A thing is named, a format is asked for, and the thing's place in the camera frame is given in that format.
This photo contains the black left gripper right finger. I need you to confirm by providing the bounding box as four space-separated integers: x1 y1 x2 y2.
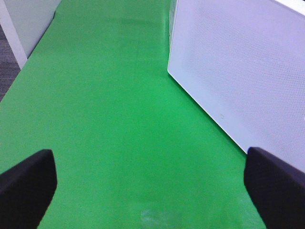
244 147 305 229

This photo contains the white microwave oven body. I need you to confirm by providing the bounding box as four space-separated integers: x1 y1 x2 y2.
169 0 178 49

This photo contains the white microwave door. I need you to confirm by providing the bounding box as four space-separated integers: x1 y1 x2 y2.
168 0 305 171

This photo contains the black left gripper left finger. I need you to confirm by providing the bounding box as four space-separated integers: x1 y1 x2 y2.
0 149 57 229

